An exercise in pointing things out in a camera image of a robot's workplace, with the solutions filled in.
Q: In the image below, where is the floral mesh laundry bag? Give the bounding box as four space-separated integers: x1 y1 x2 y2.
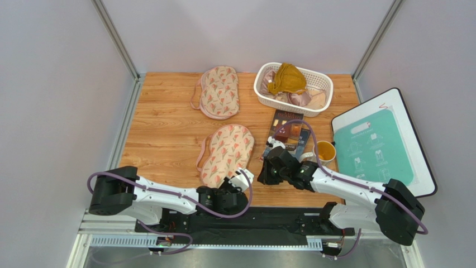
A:
196 124 255 188

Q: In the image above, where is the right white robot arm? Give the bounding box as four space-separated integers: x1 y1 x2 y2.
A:
258 147 428 246

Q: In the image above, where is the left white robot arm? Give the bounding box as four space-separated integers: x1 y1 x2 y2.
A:
87 166 254 226

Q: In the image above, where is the pink satin bra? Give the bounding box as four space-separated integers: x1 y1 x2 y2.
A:
259 70 326 109

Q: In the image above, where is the mustard yellow bra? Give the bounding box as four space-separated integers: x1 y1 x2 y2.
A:
268 63 307 95

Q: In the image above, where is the dark brown book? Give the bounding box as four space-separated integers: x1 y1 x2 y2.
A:
268 109 303 151

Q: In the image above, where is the blue book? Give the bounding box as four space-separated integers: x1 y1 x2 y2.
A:
259 127 310 161

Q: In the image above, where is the white mug yellow inside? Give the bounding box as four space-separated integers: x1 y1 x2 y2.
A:
299 141 336 166

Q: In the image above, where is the white plastic basket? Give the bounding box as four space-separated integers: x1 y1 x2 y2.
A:
254 62 334 117

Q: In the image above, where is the teal folding board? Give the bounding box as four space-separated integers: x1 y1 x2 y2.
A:
334 109 415 186

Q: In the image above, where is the white tray black rim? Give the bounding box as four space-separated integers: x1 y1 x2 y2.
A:
331 88 437 198

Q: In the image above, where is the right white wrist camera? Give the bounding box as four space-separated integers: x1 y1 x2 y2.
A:
265 136 285 153

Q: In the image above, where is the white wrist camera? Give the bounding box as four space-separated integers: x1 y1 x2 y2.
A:
229 169 254 192
265 136 285 153

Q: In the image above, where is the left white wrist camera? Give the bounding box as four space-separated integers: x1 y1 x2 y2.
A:
229 169 254 192

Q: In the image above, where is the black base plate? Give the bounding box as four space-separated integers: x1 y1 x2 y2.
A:
151 207 356 246

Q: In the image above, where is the aluminium frame rail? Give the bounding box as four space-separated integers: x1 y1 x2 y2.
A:
67 207 424 267

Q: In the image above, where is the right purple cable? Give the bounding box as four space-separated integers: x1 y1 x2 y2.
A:
271 119 429 260

